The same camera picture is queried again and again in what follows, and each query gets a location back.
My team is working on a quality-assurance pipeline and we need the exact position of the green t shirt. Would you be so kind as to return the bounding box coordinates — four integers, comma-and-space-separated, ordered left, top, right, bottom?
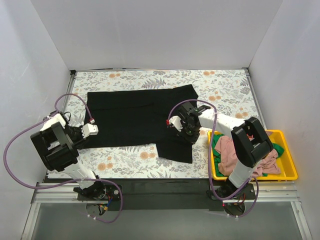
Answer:
210, 134, 286, 177

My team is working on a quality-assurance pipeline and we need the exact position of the black t shirt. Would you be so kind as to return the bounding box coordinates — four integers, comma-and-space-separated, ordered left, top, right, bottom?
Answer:
83, 84, 198, 164

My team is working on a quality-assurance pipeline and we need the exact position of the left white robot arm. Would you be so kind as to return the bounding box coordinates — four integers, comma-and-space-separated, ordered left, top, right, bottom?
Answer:
30, 112, 107, 200

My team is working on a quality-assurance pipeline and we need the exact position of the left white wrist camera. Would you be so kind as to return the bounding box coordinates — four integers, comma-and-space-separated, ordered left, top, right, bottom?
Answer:
80, 123, 99, 139

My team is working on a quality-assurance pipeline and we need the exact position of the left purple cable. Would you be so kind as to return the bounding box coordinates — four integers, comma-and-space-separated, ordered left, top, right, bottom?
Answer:
3, 93, 124, 224

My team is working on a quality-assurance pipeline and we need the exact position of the yellow plastic bin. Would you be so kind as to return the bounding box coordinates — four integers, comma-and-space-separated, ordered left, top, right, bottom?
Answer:
210, 130, 298, 181

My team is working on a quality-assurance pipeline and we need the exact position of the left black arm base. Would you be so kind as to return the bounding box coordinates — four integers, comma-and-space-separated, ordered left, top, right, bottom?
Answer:
73, 178, 122, 201

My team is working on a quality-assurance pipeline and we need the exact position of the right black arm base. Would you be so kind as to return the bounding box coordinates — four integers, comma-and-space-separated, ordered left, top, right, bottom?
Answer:
206, 183, 256, 200

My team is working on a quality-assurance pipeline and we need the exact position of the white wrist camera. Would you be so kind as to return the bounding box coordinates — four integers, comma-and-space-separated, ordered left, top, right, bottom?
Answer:
80, 123, 99, 139
166, 115, 183, 132

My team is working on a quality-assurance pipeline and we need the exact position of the pink t shirt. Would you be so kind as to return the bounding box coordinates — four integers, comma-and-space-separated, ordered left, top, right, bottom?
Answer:
213, 130, 282, 179

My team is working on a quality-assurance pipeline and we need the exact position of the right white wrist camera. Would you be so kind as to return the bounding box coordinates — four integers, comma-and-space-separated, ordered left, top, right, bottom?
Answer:
166, 115, 183, 132

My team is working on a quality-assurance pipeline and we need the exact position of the floral table mat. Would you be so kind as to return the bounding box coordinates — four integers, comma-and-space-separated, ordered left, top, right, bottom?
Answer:
64, 69, 261, 178

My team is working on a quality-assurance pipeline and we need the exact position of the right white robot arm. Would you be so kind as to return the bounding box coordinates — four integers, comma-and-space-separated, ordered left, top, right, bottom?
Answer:
167, 100, 274, 199

